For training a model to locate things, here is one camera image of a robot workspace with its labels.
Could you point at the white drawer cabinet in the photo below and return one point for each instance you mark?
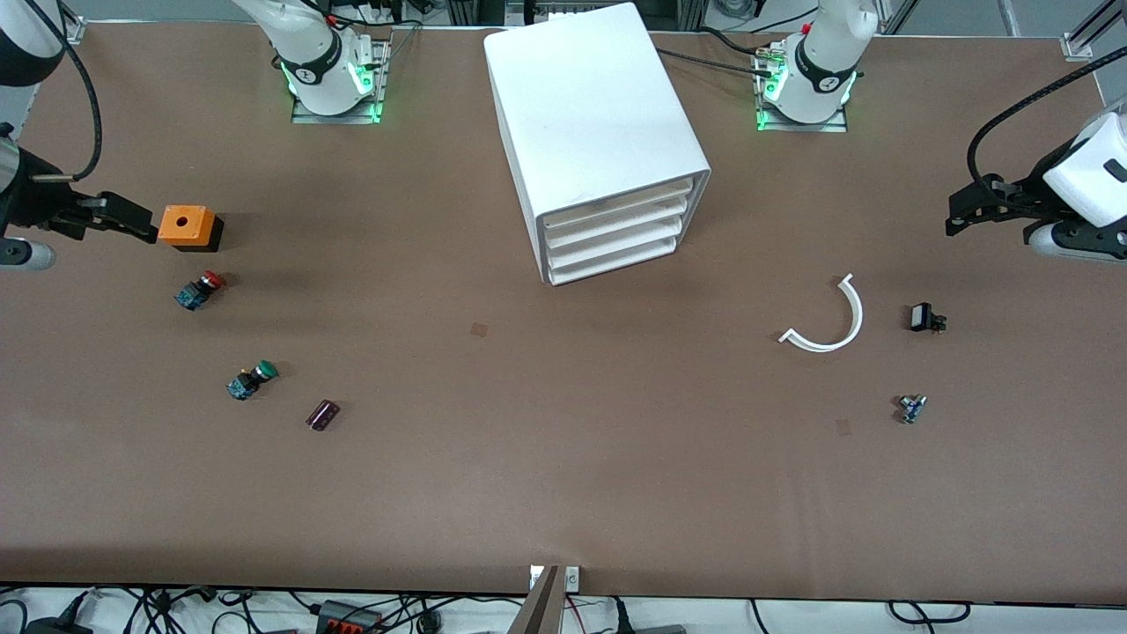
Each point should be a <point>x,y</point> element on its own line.
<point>590,106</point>

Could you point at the aluminium frame profile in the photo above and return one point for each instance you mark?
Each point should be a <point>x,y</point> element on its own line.
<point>1096,31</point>
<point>75,31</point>

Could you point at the small black electrical component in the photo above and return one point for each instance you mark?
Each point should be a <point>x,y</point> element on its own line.
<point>923,317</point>

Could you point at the orange button enclosure box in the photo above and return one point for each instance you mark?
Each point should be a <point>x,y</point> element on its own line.
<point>183,224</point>

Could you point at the red cap push button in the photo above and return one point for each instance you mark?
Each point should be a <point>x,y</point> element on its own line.
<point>200,291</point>

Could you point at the small blue electronic component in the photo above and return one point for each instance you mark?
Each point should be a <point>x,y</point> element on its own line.
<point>912,409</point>

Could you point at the green cap push button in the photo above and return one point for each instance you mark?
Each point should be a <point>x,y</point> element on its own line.
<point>253,380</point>

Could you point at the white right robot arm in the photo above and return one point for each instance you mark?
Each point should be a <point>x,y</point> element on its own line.
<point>321,62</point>

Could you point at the white curved plastic part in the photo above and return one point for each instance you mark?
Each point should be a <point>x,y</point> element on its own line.
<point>856,317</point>

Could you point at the maroon cylindrical capacitor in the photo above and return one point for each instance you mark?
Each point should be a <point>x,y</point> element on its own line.
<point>323,416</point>

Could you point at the brown wooden post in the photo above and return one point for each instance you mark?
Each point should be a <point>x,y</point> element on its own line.
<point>539,608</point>

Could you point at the white plastic drawer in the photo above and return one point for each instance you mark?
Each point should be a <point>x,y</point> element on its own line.
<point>616,225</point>
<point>616,258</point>
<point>616,241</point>
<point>616,210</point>

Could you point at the white metal bracket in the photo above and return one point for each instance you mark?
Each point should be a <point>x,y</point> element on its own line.
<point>572,578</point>

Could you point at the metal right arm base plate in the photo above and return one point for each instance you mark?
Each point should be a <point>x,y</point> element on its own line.
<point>380,88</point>

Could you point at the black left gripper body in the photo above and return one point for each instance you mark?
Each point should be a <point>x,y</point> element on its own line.
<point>1028,188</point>

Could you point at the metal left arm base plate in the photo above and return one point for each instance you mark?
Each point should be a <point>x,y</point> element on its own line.
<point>762,119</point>

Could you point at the black orange power strip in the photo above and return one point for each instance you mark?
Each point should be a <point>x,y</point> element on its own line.
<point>348,618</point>

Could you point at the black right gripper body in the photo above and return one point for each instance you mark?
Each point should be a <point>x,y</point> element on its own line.
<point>37,202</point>

